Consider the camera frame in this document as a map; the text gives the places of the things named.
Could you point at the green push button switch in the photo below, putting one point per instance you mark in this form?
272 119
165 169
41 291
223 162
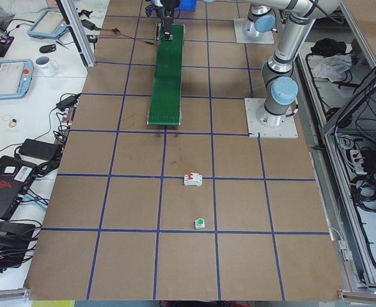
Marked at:
199 223

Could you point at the blue plastic bin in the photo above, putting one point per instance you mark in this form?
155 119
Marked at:
184 4

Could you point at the black laptop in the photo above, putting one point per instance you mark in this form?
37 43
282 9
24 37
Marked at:
16 177

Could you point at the teach pendant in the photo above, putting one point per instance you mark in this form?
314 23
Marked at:
50 24
15 78

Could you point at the aluminium frame post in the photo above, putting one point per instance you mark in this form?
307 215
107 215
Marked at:
70 15

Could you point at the white circuit breaker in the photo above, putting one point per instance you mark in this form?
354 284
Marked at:
193 179

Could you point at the green conveyor belt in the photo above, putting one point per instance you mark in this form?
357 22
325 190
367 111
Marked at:
165 106

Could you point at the far teach pendant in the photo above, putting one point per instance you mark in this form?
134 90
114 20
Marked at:
50 24

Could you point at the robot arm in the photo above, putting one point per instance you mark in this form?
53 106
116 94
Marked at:
281 88
257 27

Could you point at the white mug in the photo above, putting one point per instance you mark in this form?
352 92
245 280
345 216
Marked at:
47 67

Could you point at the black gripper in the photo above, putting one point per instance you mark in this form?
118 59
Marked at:
167 13

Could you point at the black power adapter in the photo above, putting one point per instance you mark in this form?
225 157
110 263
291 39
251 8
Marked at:
40 150

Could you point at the near teach pendant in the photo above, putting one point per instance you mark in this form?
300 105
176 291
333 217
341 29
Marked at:
15 78

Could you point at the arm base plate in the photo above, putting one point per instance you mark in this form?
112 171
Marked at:
261 124
245 32

